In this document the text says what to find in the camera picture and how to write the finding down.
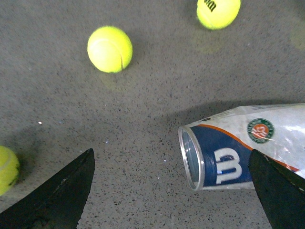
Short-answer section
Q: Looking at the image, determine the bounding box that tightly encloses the Wilson tennis ball can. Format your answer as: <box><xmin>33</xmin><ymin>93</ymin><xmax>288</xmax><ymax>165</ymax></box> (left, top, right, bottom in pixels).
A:
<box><xmin>178</xmin><ymin>104</ymin><xmax>305</xmax><ymax>191</ymax></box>

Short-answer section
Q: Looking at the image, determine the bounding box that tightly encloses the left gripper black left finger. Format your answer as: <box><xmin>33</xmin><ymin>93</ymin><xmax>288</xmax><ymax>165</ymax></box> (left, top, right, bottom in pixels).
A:
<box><xmin>0</xmin><ymin>148</ymin><xmax>95</xmax><ymax>229</ymax></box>

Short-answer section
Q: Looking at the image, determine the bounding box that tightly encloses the Wilson 3 tennis ball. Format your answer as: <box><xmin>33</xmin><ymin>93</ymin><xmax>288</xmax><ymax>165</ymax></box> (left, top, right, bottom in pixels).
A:
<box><xmin>196</xmin><ymin>0</ymin><xmax>241</xmax><ymax>30</ymax></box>

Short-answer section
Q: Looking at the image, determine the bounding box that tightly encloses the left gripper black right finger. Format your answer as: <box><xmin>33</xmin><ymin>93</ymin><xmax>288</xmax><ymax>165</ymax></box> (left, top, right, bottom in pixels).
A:
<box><xmin>248</xmin><ymin>149</ymin><xmax>305</xmax><ymax>229</ymax></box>

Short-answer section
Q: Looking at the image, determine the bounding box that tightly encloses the tennis ball centre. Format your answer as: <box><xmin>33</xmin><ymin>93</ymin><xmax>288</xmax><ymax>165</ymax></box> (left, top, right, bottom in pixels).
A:
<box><xmin>87</xmin><ymin>26</ymin><xmax>133</xmax><ymax>73</ymax></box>

